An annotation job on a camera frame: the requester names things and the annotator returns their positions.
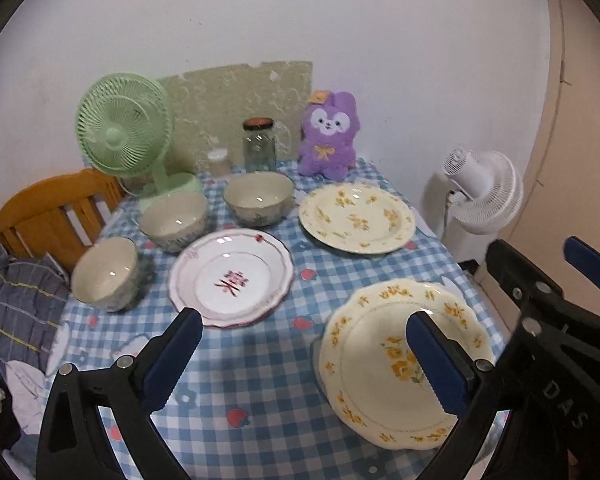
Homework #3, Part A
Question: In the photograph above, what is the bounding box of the large yellow floral plate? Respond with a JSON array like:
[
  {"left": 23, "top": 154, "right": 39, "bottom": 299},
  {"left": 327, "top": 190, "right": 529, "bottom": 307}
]
[{"left": 316, "top": 278, "right": 494, "bottom": 450}]

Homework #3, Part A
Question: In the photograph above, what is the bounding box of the floral ceramic bowl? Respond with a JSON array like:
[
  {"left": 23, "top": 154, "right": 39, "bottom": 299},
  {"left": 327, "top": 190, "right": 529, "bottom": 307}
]
[
  {"left": 138, "top": 191, "right": 209, "bottom": 254},
  {"left": 223, "top": 171, "right": 294, "bottom": 228},
  {"left": 71, "top": 237, "right": 140, "bottom": 313}
]

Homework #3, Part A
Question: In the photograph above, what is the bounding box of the small yellow floral plate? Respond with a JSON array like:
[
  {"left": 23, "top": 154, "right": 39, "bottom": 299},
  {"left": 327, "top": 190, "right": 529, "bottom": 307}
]
[{"left": 299, "top": 182, "right": 416, "bottom": 255}]

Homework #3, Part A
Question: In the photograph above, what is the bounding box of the red trimmed white plate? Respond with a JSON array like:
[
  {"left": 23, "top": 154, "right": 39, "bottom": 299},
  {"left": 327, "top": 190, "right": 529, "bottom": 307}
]
[{"left": 169, "top": 229, "right": 294, "bottom": 328}]

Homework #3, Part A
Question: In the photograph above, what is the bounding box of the light grey garment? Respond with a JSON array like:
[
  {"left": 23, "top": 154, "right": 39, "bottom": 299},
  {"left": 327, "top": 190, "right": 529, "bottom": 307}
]
[{"left": 6, "top": 360, "right": 45, "bottom": 436}]

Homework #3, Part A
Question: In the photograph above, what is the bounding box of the white standing fan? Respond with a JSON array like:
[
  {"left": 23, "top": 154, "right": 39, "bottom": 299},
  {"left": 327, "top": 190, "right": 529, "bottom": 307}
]
[{"left": 442, "top": 146, "right": 524, "bottom": 240}]

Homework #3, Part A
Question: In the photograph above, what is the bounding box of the grey plaid pillow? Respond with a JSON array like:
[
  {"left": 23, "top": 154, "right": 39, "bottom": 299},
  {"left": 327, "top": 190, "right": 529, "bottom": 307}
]
[{"left": 0, "top": 244, "right": 70, "bottom": 372}]

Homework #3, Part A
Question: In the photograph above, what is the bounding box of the blue checkered tablecloth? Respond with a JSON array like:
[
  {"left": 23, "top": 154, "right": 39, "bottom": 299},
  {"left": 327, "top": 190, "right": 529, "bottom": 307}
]
[{"left": 43, "top": 156, "right": 511, "bottom": 480}]

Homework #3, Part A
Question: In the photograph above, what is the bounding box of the wooden bed headboard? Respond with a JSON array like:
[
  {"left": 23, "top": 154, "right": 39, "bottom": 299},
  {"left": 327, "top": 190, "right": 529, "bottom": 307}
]
[{"left": 0, "top": 169, "right": 124, "bottom": 271}]

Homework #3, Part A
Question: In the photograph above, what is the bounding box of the purple plush bunny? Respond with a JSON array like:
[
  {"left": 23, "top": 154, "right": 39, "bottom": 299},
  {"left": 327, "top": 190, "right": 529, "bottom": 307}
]
[{"left": 298, "top": 90, "right": 360, "bottom": 181}]

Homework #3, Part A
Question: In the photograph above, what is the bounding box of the cotton swab container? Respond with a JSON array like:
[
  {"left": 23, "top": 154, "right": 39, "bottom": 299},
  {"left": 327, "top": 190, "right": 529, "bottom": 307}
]
[{"left": 207, "top": 148, "right": 232, "bottom": 177}]

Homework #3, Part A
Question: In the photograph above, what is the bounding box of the glass jar black lid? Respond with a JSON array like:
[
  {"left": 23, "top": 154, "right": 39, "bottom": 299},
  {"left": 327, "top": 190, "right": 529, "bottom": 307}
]
[{"left": 242, "top": 117, "right": 277, "bottom": 172}]

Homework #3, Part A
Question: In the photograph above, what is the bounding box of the green desk fan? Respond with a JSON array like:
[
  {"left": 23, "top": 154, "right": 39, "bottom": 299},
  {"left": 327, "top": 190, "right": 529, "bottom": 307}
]
[{"left": 76, "top": 73, "right": 202, "bottom": 211}]

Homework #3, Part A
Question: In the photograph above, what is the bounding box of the green patterned wall mat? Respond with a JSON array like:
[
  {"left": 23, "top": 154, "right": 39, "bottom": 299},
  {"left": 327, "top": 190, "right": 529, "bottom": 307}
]
[{"left": 159, "top": 61, "right": 313, "bottom": 174}]

